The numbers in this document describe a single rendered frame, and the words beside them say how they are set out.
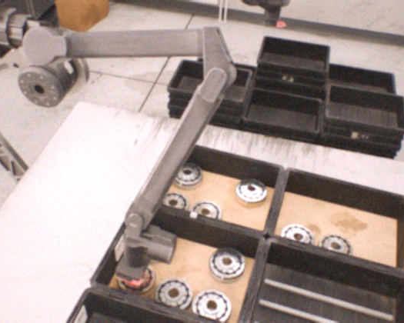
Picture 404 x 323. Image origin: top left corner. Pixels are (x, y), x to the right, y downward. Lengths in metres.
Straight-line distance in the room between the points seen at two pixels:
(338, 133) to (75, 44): 1.64
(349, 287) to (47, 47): 1.01
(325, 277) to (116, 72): 2.60
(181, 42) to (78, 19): 3.17
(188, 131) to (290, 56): 2.01
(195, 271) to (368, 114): 1.55
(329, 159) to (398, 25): 2.55
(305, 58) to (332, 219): 1.58
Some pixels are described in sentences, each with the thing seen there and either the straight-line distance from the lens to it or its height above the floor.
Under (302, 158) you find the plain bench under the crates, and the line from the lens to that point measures 1.94.
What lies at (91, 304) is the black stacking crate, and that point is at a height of 0.87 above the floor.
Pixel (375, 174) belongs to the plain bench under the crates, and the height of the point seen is 0.70.
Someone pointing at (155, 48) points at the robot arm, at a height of 1.47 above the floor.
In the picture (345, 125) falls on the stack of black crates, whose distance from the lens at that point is 2.40.
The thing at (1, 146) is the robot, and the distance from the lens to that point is 2.04.
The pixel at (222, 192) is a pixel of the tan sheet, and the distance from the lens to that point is 1.57.
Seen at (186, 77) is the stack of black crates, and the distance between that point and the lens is 2.69.
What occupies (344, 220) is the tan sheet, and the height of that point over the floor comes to 0.83.
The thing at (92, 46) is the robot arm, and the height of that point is 1.46.
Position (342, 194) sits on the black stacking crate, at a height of 0.88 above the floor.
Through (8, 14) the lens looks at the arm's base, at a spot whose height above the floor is 1.49.
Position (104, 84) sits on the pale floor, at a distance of 3.52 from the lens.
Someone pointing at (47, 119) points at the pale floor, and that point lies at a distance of 3.27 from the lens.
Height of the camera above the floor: 1.98
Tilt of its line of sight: 44 degrees down
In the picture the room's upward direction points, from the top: 4 degrees clockwise
